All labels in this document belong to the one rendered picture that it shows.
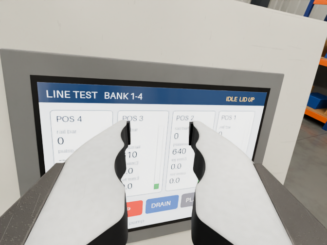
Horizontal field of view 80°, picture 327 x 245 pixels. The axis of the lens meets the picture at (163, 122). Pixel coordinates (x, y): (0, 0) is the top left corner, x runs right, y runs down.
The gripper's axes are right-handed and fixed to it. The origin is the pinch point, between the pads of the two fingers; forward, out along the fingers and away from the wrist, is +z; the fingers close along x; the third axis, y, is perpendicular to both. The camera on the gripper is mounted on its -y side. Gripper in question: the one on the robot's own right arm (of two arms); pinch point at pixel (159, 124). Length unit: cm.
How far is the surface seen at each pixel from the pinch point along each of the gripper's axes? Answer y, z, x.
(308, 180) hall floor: 172, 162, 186
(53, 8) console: -6.0, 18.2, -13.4
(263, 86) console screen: 6.4, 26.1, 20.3
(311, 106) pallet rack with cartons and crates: 165, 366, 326
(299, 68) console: 3.7, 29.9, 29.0
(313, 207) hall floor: 169, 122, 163
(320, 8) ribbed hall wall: -20, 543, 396
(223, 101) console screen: 8.2, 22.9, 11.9
